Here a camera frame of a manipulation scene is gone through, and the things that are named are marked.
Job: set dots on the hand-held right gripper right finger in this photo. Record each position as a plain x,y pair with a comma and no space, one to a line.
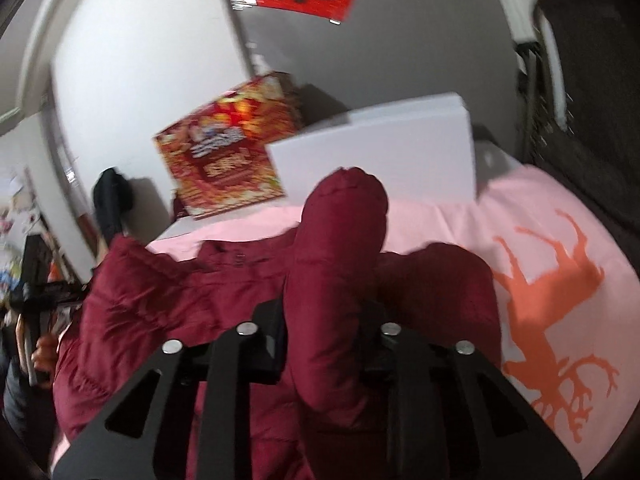
380,355

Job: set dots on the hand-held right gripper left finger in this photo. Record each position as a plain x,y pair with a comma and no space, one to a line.
270,340

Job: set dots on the maroon puffer jacket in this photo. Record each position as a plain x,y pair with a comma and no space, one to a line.
150,300

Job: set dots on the person's left hand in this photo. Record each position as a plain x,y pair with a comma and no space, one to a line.
46,352

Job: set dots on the cluttered shelf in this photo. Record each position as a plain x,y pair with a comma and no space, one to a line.
20,220

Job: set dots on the black cloth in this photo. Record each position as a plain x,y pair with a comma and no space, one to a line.
112,200

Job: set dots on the pink blanket with orange deer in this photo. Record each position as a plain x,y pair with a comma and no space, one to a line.
450,220

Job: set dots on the red printed cardboard box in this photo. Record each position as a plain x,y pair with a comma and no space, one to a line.
225,170

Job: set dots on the white box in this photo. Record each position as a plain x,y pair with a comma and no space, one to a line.
375,150

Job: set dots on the dark mesh chair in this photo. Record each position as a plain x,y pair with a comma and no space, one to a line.
590,110

